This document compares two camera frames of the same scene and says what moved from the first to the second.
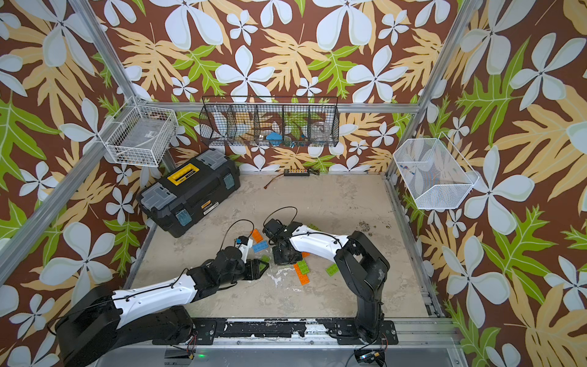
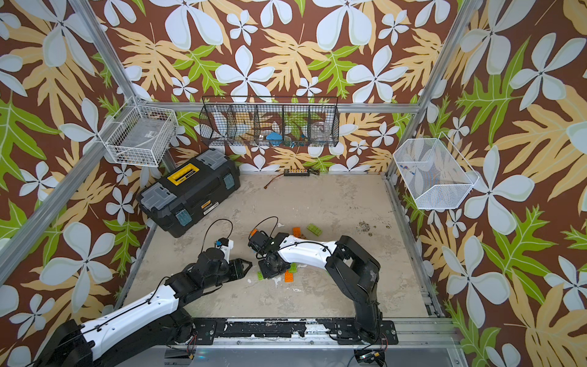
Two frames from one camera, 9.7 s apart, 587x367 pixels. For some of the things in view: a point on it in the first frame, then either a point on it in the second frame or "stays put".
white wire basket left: x=140 y=135 stays put
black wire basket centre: x=287 y=121 stays put
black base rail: x=205 y=331 stays put
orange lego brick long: x=304 y=278 to x=289 y=277
